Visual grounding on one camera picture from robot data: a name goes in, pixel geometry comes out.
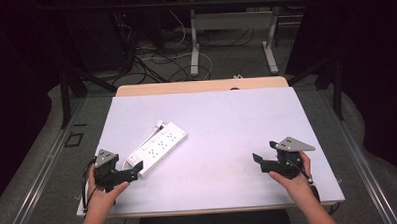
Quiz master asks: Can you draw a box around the white desk with metal legs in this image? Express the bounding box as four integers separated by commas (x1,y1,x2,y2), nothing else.
168,0,317,79

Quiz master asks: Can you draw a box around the white table mat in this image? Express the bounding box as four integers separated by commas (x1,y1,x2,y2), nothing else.
72,84,346,218

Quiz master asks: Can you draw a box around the dark computer tower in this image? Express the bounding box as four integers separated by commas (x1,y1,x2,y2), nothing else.
62,8,138,76

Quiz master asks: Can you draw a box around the white power strip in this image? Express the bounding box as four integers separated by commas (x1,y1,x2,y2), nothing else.
124,120,190,179

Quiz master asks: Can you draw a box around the black floor socket frame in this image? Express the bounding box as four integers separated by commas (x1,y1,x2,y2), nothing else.
63,131,86,149

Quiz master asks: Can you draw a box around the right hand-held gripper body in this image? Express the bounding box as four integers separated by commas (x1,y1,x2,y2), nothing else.
259,135,318,182

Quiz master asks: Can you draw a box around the person's dark clothing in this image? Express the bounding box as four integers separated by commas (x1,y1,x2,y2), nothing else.
137,208,292,224

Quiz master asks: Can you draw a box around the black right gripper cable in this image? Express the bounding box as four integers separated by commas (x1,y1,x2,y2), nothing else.
283,156,322,203

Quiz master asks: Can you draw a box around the person's left hand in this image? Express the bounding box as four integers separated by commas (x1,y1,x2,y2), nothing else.
84,163,131,215

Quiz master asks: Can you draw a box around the white power strip cable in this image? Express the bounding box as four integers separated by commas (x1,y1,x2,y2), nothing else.
120,119,166,171

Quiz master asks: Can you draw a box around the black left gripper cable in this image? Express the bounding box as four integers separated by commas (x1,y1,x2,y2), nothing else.
79,157,100,214

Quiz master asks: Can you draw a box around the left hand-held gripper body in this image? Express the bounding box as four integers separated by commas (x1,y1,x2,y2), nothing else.
93,147,131,194

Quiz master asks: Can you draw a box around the black metal stand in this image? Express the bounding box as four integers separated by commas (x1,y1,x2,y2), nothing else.
286,55,347,124
58,59,120,130

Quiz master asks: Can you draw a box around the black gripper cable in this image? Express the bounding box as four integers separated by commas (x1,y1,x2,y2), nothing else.
79,157,100,214
283,156,322,203

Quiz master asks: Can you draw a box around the aluminium floor rail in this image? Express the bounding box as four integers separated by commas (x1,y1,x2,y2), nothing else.
317,86,396,224
0,97,91,224

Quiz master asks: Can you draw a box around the person's right hand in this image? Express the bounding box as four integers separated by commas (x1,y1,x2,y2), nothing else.
267,150,315,204

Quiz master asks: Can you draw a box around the tangle of floor cables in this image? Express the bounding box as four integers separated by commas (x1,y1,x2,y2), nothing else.
111,6,256,87

